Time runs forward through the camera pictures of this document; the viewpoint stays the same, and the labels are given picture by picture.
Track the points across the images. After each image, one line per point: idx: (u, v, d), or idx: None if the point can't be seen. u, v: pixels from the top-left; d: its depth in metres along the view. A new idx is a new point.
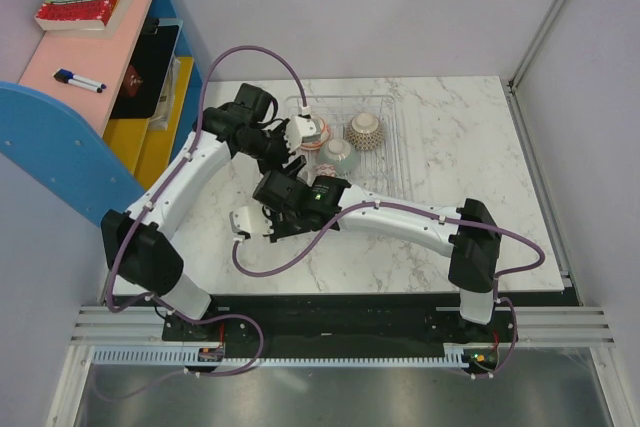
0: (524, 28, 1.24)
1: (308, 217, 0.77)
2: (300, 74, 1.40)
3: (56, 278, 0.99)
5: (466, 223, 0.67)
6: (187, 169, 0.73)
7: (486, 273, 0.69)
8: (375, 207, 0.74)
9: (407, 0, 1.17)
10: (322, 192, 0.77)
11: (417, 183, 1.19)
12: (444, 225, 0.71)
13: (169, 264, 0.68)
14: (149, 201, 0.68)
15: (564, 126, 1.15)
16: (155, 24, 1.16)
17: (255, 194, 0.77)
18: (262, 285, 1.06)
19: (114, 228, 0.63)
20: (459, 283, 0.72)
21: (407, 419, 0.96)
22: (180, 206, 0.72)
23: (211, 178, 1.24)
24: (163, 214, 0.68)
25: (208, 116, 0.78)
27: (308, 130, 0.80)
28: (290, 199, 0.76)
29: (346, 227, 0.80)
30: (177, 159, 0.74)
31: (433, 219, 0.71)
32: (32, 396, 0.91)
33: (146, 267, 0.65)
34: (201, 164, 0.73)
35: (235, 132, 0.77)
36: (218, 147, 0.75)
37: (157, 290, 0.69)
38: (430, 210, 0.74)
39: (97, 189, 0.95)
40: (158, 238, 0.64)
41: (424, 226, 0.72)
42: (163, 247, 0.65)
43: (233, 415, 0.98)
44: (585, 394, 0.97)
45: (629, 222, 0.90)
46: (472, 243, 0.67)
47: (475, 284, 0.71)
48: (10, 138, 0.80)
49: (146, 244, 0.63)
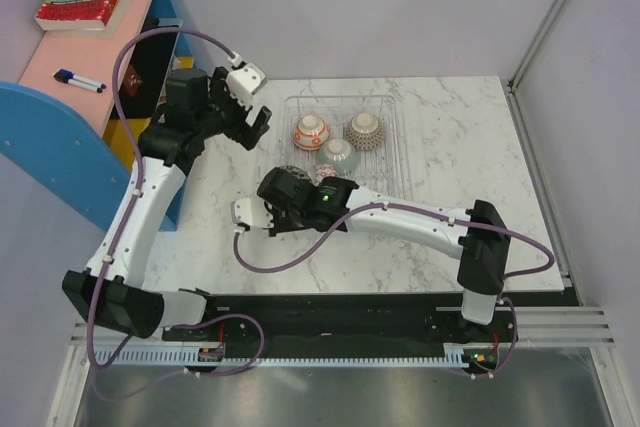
0: (524, 28, 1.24)
1: (315, 217, 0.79)
2: (300, 74, 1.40)
3: (55, 277, 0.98)
5: (476, 225, 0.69)
6: (139, 206, 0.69)
7: (496, 276, 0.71)
8: (383, 208, 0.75)
9: None
10: (329, 193, 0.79)
11: (417, 183, 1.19)
12: (454, 227, 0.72)
13: (147, 306, 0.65)
14: (108, 254, 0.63)
15: (564, 127, 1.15)
16: (155, 23, 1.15)
17: (260, 190, 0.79)
18: (262, 285, 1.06)
19: (78, 290, 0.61)
20: (468, 284, 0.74)
21: (407, 419, 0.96)
22: (143, 247, 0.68)
23: (211, 178, 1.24)
24: (127, 264, 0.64)
25: (151, 137, 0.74)
27: (254, 80, 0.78)
28: (297, 199, 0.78)
29: (353, 228, 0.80)
30: (128, 199, 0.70)
31: (443, 219, 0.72)
32: (32, 396, 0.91)
33: (124, 317, 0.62)
34: (154, 196, 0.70)
35: (184, 146, 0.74)
36: (166, 172, 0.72)
37: (144, 334, 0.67)
38: (439, 210, 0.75)
39: (97, 190, 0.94)
40: (126, 288, 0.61)
41: (433, 228, 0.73)
42: (135, 295, 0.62)
43: (233, 415, 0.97)
44: (585, 395, 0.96)
45: (629, 222, 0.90)
46: (482, 246, 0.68)
47: (485, 286, 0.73)
48: (10, 138, 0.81)
49: (114, 298, 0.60)
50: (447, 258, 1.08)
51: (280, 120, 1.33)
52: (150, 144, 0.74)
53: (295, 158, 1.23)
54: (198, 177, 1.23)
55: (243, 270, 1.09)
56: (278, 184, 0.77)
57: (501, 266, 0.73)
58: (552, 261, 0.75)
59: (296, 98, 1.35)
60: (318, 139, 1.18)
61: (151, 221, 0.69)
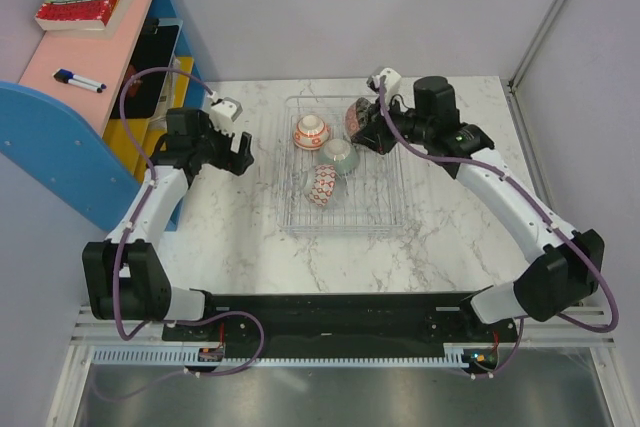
0: (524, 28, 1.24)
1: (439, 148, 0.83)
2: (300, 74, 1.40)
3: (56, 278, 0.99)
5: (573, 246, 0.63)
6: (154, 194, 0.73)
7: (550, 301, 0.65)
8: (500, 177, 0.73)
9: None
10: (463, 136, 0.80)
11: (417, 183, 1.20)
12: (551, 235, 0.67)
13: (161, 281, 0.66)
14: (129, 222, 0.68)
15: (564, 126, 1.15)
16: (155, 24, 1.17)
17: (418, 87, 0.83)
18: (262, 284, 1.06)
19: (98, 254, 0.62)
20: (521, 291, 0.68)
21: (407, 419, 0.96)
22: (156, 227, 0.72)
23: (211, 178, 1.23)
24: (147, 231, 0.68)
25: (157, 157, 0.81)
27: (231, 106, 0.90)
28: (440, 120, 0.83)
29: (461, 180, 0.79)
30: (142, 189, 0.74)
31: (547, 224, 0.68)
32: (32, 396, 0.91)
33: (143, 283, 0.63)
34: (167, 189, 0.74)
35: (189, 162, 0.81)
36: (177, 172, 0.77)
37: (156, 316, 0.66)
38: (548, 212, 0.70)
39: (98, 189, 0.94)
40: (148, 248, 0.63)
41: (530, 221, 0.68)
42: (154, 260, 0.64)
43: (233, 415, 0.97)
44: (586, 395, 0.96)
45: (630, 222, 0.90)
46: (563, 264, 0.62)
47: (535, 303, 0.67)
48: (10, 138, 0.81)
49: (137, 256, 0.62)
50: (447, 258, 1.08)
51: (280, 120, 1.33)
52: (158, 164, 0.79)
53: (295, 158, 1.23)
54: (198, 177, 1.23)
55: (244, 270, 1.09)
56: (439, 96, 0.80)
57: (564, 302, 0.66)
58: (614, 329, 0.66)
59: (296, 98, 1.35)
60: (318, 140, 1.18)
61: (164, 207, 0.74)
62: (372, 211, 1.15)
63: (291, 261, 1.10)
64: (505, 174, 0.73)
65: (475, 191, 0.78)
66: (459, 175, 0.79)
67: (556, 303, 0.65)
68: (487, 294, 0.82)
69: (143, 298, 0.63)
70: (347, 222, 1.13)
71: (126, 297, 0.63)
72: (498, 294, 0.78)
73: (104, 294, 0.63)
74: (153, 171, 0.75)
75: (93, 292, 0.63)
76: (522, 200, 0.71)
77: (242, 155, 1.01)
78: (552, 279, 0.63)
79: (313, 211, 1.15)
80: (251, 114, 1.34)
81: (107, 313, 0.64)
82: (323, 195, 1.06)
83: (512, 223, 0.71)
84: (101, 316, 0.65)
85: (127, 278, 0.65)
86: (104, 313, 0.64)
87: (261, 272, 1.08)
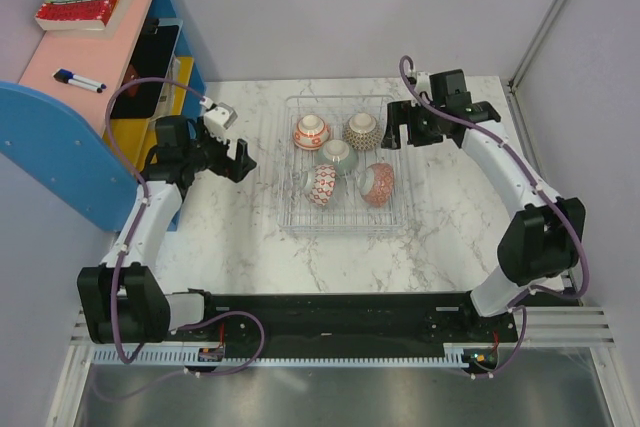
0: (523, 29, 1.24)
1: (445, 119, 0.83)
2: (300, 74, 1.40)
3: (55, 277, 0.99)
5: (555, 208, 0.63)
6: (148, 213, 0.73)
7: (526, 253, 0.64)
8: (500, 145, 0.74)
9: None
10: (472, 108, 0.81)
11: (417, 183, 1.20)
12: (535, 197, 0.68)
13: (158, 300, 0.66)
14: (124, 244, 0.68)
15: (564, 127, 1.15)
16: (155, 24, 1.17)
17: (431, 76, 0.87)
18: (262, 285, 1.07)
19: (95, 281, 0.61)
20: (505, 253, 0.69)
21: (407, 419, 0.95)
22: (152, 245, 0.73)
23: (210, 179, 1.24)
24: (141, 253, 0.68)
25: (149, 170, 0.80)
27: (222, 115, 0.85)
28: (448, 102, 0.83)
29: (466, 150, 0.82)
30: (136, 207, 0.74)
31: (533, 183, 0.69)
32: (32, 396, 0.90)
33: (141, 305, 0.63)
34: (160, 206, 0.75)
35: (182, 174, 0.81)
36: (170, 187, 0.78)
37: (156, 336, 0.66)
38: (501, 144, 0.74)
39: (98, 189, 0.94)
40: (146, 271, 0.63)
41: (518, 183, 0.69)
42: (151, 281, 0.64)
43: (233, 415, 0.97)
44: (586, 396, 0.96)
45: (629, 222, 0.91)
46: (539, 219, 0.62)
47: (513, 260, 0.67)
48: (10, 138, 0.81)
49: (135, 279, 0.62)
50: (447, 259, 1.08)
51: (280, 121, 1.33)
52: (150, 179, 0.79)
53: (295, 158, 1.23)
54: (198, 177, 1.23)
55: (243, 270, 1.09)
56: (448, 77, 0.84)
57: (544, 266, 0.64)
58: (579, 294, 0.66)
59: (296, 98, 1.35)
60: (318, 140, 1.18)
61: (159, 225, 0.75)
62: (372, 212, 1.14)
63: (291, 261, 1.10)
64: (503, 141, 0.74)
65: (475, 155, 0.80)
66: (467, 147, 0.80)
67: (533, 261, 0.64)
68: (486, 284, 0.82)
69: (142, 320, 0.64)
70: (347, 222, 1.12)
71: (125, 320, 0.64)
72: (494, 275, 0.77)
73: (103, 319, 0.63)
74: (145, 187, 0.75)
75: (92, 318, 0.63)
76: (507, 154, 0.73)
77: (239, 162, 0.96)
78: (531, 231, 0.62)
79: (313, 211, 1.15)
80: (251, 114, 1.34)
81: (106, 336, 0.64)
82: (323, 195, 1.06)
83: (502, 182, 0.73)
84: (100, 339, 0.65)
85: (125, 300, 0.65)
86: (103, 336, 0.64)
87: (260, 272, 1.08)
